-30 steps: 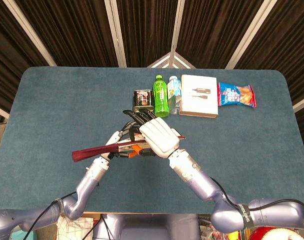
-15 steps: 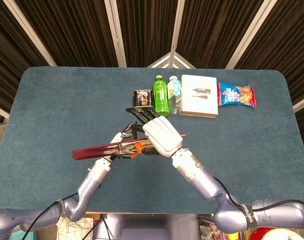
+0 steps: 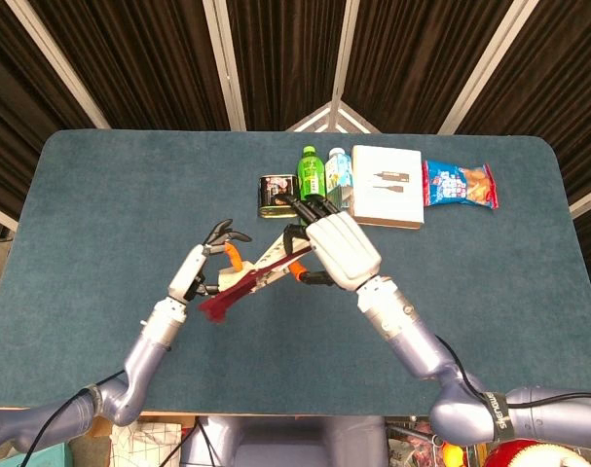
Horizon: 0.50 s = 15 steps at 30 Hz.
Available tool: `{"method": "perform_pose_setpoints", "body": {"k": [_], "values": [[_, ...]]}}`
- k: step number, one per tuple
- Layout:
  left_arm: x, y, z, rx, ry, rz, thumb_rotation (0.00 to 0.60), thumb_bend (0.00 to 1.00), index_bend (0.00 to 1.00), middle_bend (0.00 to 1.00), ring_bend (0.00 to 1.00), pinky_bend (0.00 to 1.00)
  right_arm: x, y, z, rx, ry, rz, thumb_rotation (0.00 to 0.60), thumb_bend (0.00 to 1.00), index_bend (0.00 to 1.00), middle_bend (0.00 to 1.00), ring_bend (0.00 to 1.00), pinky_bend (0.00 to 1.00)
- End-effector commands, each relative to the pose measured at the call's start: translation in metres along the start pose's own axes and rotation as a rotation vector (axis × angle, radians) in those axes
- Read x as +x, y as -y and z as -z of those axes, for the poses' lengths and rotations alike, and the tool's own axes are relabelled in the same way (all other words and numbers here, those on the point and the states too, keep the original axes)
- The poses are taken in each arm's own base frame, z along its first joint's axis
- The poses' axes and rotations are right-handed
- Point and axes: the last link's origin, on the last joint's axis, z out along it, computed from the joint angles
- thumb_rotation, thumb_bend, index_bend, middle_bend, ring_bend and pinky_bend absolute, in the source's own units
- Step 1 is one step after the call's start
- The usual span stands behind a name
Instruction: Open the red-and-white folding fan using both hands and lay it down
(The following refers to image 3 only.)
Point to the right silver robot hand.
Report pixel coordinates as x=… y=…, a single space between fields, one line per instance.
x=343 y=248

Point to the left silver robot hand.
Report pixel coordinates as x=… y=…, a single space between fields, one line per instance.
x=188 y=272

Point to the white red-ribbed folding fan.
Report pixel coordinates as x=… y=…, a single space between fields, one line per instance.
x=217 y=309

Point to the left purple-grey robot arm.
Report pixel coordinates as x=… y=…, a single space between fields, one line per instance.
x=149 y=350

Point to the right purple-grey robot arm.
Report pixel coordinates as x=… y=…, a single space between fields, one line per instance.
x=412 y=340

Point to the clear bottle blue-white label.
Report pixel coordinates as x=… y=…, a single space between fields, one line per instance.
x=339 y=177

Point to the white product box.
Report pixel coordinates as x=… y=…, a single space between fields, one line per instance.
x=386 y=187

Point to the green tea bottle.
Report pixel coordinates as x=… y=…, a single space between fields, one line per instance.
x=312 y=175

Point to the black food can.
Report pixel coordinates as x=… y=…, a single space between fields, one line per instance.
x=275 y=194

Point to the blue felt table cover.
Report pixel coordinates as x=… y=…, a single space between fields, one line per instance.
x=105 y=194

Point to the blue red snack bag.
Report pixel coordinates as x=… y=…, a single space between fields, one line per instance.
x=458 y=185

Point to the brown cardboard box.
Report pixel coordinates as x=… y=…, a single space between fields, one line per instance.
x=178 y=418

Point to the white checked cloth bag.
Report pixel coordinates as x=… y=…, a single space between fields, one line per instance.
x=146 y=447

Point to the purple-grey robot torso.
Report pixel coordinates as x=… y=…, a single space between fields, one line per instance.
x=285 y=442

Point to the dark brown pleated curtain panel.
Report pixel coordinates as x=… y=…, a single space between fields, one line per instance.
x=558 y=87
x=412 y=58
x=285 y=58
x=139 y=63
x=12 y=121

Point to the red patterned bag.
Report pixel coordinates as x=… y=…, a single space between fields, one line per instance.
x=412 y=447

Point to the teal cardboard box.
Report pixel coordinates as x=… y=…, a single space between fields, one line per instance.
x=56 y=459

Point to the orange yellow toy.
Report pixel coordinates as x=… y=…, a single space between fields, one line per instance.
x=453 y=457

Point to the white partition frame post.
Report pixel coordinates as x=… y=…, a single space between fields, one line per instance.
x=0 y=216
x=589 y=202
x=56 y=61
x=224 y=63
x=490 y=63

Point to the white post with triangular foot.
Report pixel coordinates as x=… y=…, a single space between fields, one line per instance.
x=343 y=48

